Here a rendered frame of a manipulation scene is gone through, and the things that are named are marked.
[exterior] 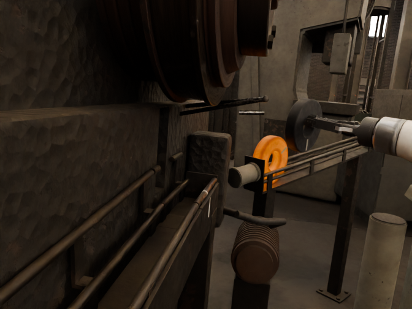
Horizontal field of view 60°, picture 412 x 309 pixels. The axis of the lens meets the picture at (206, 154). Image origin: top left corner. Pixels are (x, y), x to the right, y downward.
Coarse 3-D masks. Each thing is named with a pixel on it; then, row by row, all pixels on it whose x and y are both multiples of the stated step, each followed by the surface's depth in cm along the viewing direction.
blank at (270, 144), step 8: (272, 136) 111; (264, 144) 108; (272, 144) 110; (280, 144) 113; (256, 152) 108; (264, 152) 108; (272, 152) 111; (280, 152) 114; (272, 160) 117; (280, 160) 115; (272, 168) 115
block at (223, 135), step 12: (204, 132) 91; (216, 132) 93; (192, 144) 89; (204, 144) 88; (216, 144) 87; (228, 144) 88; (192, 156) 89; (204, 156) 89; (216, 156) 88; (228, 156) 90; (192, 168) 90; (204, 168) 89; (216, 168) 88; (228, 168) 93; (216, 216) 90
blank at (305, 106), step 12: (300, 108) 98; (312, 108) 101; (288, 120) 98; (300, 120) 98; (288, 132) 99; (300, 132) 100; (312, 132) 105; (288, 144) 101; (300, 144) 101; (312, 144) 106
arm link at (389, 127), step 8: (384, 120) 86; (392, 120) 85; (400, 120) 84; (376, 128) 86; (384, 128) 85; (392, 128) 84; (400, 128) 83; (376, 136) 86; (384, 136) 84; (392, 136) 83; (376, 144) 86; (384, 144) 85; (392, 144) 84; (384, 152) 87; (392, 152) 85
